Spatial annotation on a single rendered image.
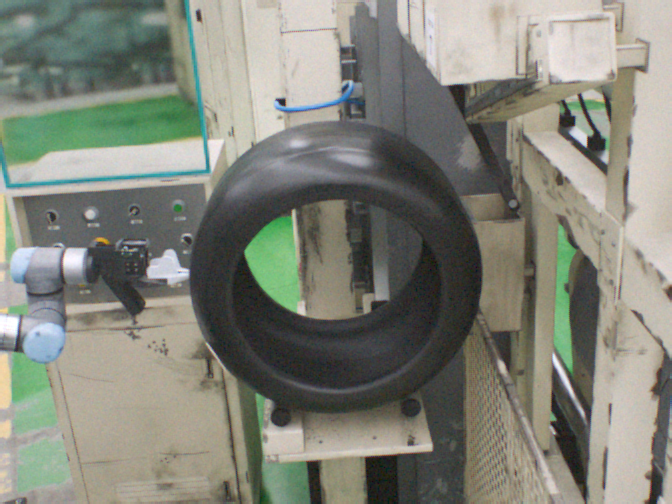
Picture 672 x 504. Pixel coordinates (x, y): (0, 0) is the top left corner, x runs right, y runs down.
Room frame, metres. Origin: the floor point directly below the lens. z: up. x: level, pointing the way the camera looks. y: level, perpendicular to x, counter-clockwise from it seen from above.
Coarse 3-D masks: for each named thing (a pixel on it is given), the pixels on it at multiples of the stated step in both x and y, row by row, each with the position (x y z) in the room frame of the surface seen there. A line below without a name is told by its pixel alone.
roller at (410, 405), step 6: (408, 396) 1.49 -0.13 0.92; (414, 396) 1.49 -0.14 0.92; (402, 402) 1.48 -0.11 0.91; (408, 402) 1.47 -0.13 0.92; (414, 402) 1.47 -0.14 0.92; (420, 402) 1.49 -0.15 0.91; (402, 408) 1.47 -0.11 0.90; (408, 408) 1.47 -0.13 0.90; (414, 408) 1.47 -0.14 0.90; (420, 408) 1.48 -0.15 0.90; (408, 414) 1.47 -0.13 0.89; (414, 414) 1.47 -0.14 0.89
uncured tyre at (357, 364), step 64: (320, 128) 1.61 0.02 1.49; (256, 192) 1.45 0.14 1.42; (320, 192) 1.43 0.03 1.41; (384, 192) 1.44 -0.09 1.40; (448, 192) 1.49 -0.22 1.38; (192, 256) 1.49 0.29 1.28; (448, 256) 1.44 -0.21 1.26; (256, 320) 1.71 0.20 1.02; (320, 320) 1.74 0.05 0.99; (384, 320) 1.72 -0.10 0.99; (448, 320) 1.44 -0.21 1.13; (256, 384) 1.44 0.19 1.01; (320, 384) 1.45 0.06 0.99; (384, 384) 1.43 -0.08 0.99
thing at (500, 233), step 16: (480, 208) 1.96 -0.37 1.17; (496, 208) 1.96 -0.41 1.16; (480, 224) 1.78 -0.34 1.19; (496, 224) 1.78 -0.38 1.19; (512, 224) 1.78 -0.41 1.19; (480, 240) 1.78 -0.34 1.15; (496, 240) 1.78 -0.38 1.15; (512, 240) 1.78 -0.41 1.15; (496, 256) 1.78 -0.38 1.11; (512, 256) 1.78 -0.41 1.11; (496, 272) 1.78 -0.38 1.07; (512, 272) 1.78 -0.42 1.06; (496, 288) 1.78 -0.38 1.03; (512, 288) 1.78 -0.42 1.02; (480, 304) 1.78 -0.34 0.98; (496, 304) 1.78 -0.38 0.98; (512, 304) 1.78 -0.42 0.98; (496, 320) 1.78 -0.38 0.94; (512, 320) 1.78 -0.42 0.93
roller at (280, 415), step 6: (276, 402) 1.50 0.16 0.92; (276, 408) 1.48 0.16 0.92; (282, 408) 1.48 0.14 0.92; (288, 408) 1.49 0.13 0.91; (270, 414) 1.48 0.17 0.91; (276, 414) 1.47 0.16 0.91; (282, 414) 1.47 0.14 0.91; (288, 414) 1.47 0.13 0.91; (276, 420) 1.47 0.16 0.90; (282, 420) 1.47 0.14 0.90; (288, 420) 1.47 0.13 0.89
